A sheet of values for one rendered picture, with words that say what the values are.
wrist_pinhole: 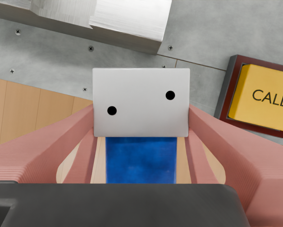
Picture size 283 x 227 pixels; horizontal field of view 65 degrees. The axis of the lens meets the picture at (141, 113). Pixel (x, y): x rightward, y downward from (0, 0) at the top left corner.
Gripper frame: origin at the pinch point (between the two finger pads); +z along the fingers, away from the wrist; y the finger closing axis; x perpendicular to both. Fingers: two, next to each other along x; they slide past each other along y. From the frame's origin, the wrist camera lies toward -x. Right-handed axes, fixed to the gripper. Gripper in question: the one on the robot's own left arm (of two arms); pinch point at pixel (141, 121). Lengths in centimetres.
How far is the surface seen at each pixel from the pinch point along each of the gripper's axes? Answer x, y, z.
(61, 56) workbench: 2.5, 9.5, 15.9
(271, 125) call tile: 7.3, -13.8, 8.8
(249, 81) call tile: 3.2, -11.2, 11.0
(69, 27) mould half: -1.8, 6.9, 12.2
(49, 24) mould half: -1.9, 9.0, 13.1
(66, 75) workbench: 4.5, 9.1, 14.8
